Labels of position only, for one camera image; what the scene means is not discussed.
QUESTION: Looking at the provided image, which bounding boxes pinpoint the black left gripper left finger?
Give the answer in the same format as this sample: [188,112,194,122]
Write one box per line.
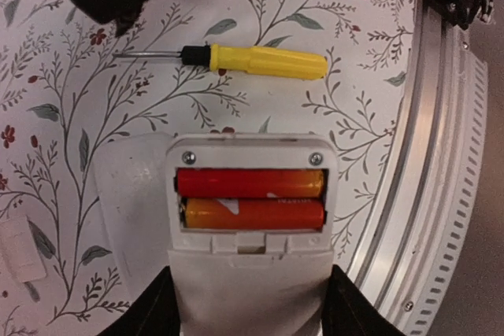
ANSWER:
[98,266,181,336]

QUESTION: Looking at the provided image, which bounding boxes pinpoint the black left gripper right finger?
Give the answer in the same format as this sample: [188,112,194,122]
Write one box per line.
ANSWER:
[321,264,404,336]

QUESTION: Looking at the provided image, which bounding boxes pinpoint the white remote with green logo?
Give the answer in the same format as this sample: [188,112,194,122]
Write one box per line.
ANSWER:
[165,134,338,335]

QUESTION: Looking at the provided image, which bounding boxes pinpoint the white battery cover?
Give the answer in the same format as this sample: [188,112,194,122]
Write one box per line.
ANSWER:
[1,216,46,282]

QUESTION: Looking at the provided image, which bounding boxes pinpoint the yellow handled screwdriver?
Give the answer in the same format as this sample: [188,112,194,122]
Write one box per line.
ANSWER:
[113,44,328,80]

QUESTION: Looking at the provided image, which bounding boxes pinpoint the white remote control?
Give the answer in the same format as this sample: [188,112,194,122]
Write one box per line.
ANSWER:
[93,133,173,297]

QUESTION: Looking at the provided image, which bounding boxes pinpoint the floral patterned table mat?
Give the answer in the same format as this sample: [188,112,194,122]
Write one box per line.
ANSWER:
[1,0,415,335]

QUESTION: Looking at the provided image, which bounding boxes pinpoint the front aluminium rail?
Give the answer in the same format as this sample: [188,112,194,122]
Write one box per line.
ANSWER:
[346,0,488,335]

